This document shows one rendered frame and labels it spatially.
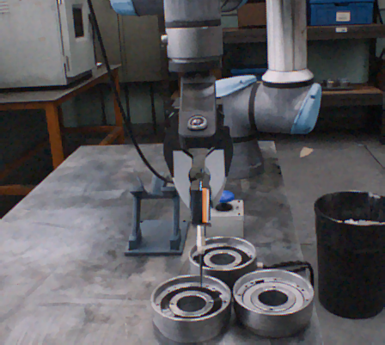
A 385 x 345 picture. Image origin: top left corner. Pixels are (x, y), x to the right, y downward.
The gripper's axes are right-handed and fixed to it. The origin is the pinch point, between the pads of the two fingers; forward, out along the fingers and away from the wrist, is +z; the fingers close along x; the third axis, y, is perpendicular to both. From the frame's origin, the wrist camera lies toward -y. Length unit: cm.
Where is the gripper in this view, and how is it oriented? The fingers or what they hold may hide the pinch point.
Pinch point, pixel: (200, 201)
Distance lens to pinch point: 69.5
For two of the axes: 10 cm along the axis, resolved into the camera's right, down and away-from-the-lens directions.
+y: 0.8, -3.0, 9.5
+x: -10.0, 0.3, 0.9
